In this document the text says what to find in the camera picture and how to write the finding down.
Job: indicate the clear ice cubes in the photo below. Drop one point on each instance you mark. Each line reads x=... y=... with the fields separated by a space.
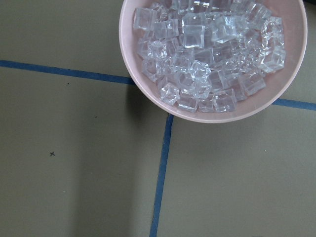
x=207 y=55

